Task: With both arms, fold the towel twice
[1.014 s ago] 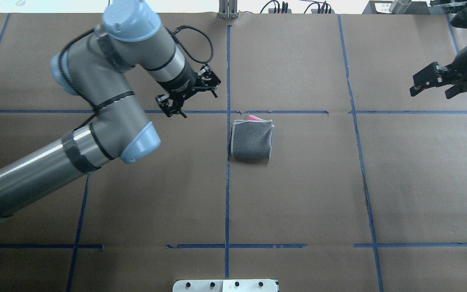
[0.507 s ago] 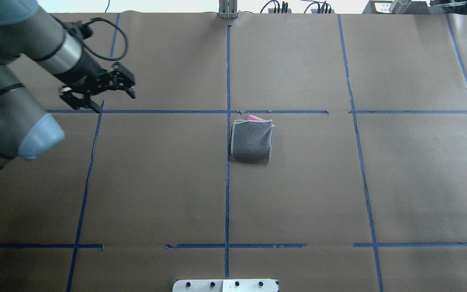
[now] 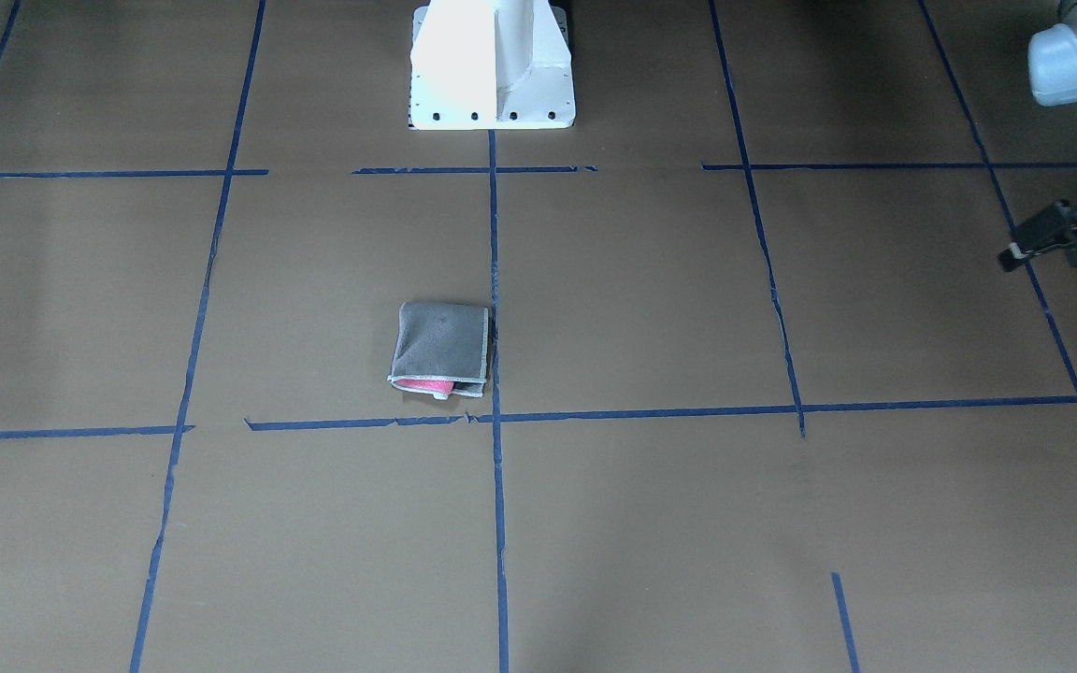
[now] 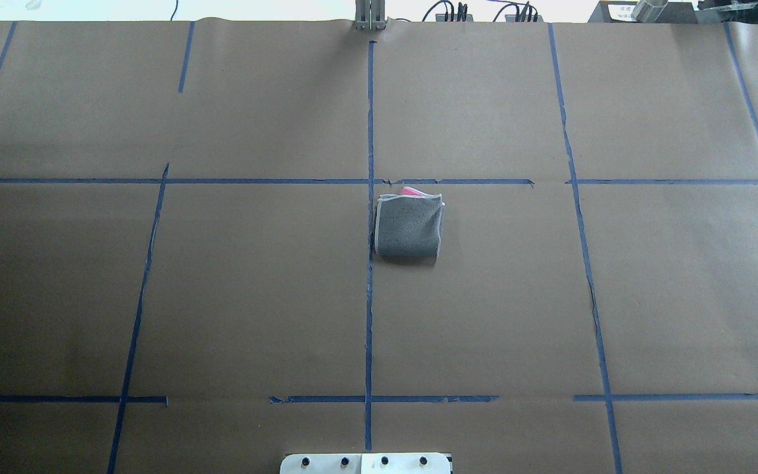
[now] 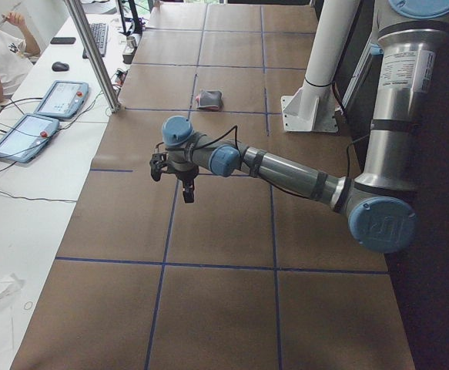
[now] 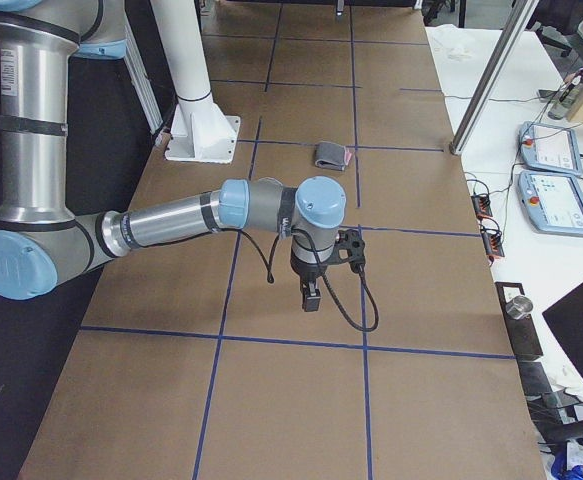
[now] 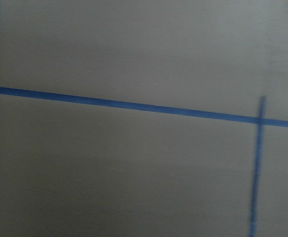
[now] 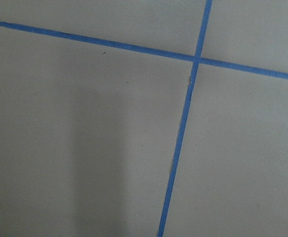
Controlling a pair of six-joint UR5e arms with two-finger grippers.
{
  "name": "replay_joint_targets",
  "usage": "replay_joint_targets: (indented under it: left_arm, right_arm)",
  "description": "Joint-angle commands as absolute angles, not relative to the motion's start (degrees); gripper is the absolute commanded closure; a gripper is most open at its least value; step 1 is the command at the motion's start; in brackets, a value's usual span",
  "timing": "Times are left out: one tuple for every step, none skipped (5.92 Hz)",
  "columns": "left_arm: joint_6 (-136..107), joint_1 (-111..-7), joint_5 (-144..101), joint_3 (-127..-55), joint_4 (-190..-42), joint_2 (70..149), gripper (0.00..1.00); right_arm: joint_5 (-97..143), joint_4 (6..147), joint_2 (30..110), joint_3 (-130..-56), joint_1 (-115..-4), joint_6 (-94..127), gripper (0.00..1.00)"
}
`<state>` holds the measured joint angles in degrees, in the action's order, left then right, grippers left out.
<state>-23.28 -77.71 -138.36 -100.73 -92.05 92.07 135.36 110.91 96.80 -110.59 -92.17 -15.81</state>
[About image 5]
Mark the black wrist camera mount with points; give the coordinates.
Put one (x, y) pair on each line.
(158, 162)

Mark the steel cylinder weight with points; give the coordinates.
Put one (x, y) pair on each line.
(132, 41)

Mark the near blue teach pendant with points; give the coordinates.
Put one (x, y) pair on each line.
(26, 139)

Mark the far blue teach pendant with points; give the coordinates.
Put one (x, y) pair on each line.
(63, 99)

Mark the aluminium frame post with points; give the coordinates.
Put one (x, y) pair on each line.
(82, 25)

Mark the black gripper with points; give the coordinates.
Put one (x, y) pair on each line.
(185, 176)

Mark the white pedestal column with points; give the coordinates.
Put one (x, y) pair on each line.
(311, 108)

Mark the black keyboard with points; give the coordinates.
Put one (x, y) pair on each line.
(100, 32)

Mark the seated person white shirt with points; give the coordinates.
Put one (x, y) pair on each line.
(16, 55)

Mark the black computer mouse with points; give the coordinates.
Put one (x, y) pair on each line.
(60, 67)

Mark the pink towel with grey back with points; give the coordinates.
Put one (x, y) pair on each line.
(209, 100)

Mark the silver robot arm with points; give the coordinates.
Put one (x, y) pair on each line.
(377, 202)

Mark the crumpled white tissue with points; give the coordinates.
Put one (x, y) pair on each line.
(10, 286)

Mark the black smartphone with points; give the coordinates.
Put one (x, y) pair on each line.
(62, 40)

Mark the blue teach pendant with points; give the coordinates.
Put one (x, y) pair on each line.
(26, 139)
(63, 99)

